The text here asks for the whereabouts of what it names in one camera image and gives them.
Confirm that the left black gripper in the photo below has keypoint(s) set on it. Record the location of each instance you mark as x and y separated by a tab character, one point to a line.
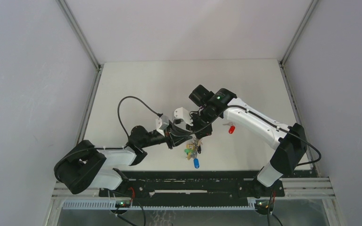
176	140

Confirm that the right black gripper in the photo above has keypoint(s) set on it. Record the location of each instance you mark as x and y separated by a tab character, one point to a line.
199	132

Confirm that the red tagged key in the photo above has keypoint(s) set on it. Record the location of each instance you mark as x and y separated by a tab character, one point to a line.
231	127

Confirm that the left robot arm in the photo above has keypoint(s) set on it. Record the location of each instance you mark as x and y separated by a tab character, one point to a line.
87	166

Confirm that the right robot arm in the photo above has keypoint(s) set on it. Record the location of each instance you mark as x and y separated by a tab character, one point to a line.
289	142

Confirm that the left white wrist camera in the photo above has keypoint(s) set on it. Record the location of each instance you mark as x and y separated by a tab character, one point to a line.
162	124

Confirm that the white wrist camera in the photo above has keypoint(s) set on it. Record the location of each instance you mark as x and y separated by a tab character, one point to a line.
183	115
162	124

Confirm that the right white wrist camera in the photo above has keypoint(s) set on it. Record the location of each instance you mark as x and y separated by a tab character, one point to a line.
183	115

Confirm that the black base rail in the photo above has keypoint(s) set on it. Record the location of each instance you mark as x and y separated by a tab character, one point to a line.
193	188

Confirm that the left aluminium frame post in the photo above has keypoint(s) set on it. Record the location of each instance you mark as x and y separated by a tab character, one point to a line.
72	21

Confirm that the aluminium frame post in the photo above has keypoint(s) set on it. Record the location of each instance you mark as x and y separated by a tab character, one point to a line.
72	21
299	31

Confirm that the right aluminium frame post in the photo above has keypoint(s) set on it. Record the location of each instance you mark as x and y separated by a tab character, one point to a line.
299	31

